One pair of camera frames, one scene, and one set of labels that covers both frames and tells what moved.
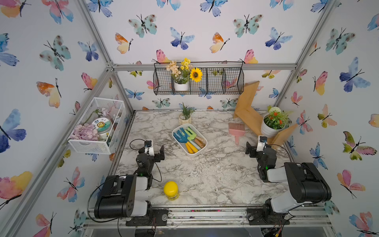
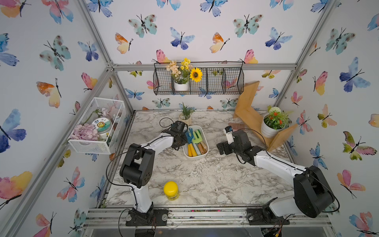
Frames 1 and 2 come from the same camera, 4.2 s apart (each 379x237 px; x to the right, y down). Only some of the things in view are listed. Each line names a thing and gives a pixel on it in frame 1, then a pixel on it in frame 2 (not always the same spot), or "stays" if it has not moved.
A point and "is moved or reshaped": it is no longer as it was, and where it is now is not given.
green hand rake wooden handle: [192, 135] is moved or reshaped
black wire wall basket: [218, 78] stays
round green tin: [102, 125] stays
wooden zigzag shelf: [246, 113] stays
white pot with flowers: [182, 73] stays
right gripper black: [254, 150] -> [225, 144]
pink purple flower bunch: [85, 132] stays
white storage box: [191, 140] -> [185, 147]
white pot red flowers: [274, 121] stays
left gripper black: [156, 156] -> [184, 137]
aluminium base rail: [211, 216] stays
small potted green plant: [184, 117] stays
